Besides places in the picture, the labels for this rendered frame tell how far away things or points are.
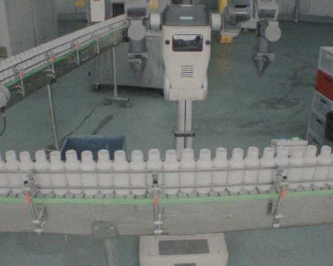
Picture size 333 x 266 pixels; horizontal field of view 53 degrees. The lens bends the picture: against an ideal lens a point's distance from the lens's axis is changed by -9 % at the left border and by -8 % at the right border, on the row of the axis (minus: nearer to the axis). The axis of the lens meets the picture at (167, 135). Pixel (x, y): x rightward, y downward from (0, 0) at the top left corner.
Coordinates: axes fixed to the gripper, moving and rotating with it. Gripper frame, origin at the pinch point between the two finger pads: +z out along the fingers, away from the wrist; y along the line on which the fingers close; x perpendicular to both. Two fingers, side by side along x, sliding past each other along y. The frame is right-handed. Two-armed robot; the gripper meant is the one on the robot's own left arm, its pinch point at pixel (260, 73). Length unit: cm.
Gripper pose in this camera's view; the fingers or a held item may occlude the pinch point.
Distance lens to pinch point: 134.7
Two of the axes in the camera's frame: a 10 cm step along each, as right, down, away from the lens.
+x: -10.0, 0.1, -0.3
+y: -0.3, -4.3, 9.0
